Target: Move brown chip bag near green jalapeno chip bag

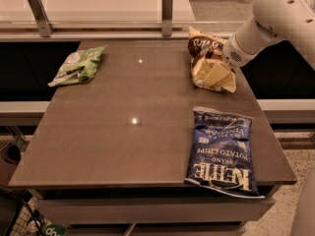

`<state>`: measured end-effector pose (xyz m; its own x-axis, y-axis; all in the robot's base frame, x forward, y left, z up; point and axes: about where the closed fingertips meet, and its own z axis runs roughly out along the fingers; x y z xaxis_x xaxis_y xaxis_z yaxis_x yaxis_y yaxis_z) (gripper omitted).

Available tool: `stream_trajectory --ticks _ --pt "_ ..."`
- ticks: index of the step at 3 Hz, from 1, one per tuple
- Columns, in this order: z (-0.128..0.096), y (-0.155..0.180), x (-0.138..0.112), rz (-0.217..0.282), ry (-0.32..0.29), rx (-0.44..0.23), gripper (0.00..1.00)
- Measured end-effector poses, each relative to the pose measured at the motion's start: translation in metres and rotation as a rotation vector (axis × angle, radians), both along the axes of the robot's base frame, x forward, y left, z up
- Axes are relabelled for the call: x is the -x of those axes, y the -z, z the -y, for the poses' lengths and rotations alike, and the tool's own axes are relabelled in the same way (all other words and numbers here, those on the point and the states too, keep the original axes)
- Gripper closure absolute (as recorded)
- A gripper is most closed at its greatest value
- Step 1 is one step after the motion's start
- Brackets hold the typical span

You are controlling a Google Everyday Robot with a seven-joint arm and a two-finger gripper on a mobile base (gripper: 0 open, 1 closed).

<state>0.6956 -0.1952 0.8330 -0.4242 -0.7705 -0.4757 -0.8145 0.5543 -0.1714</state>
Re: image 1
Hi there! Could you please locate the yellow brown chip bag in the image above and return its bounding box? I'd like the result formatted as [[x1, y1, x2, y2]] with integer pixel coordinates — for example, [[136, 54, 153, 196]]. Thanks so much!
[[187, 27, 235, 91]]

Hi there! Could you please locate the green jalapeno chip bag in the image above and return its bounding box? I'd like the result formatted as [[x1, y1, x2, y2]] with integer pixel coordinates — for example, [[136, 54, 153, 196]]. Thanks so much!
[[48, 46, 105, 88]]

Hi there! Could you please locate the blue Kettle chip bag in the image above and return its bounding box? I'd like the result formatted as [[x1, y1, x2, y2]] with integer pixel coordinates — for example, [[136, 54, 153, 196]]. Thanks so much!
[[185, 106, 264, 199]]

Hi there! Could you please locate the left metal glass bracket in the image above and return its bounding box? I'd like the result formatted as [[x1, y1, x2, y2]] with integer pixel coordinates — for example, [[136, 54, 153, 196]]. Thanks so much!
[[28, 0, 53, 37]]

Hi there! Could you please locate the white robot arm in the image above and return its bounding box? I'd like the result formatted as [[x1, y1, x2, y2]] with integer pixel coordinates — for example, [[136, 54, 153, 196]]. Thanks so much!
[[224, 0, 315, 236]]

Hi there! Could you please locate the metal glass bracket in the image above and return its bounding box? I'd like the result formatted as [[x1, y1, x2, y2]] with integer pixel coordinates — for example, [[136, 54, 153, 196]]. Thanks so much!
[[161, 0, 173, 36], [28, 0, 53, 37]]

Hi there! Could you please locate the middle metal glass bracket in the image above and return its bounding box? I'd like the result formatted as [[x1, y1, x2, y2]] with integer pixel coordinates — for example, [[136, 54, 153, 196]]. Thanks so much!
[[161, 0, 173, 36]]

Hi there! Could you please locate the wire basket with green label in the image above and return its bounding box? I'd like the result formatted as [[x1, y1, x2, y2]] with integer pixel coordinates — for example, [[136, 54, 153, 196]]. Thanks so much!
[[4, 198, 67, 236]]

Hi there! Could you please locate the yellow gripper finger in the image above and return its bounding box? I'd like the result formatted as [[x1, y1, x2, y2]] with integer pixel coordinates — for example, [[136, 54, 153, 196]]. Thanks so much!
[[220, 73, 236, 93], [204, 62, 231, 87]]

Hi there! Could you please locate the grey table drawer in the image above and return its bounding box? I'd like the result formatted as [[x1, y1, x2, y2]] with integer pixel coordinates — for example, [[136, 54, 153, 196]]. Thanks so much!
[[37, 197, 276, 225]]

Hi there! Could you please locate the dark round floor object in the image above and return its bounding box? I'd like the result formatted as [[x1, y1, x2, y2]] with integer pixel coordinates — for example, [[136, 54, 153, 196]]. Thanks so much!
[[0, 143, 21, 165]]

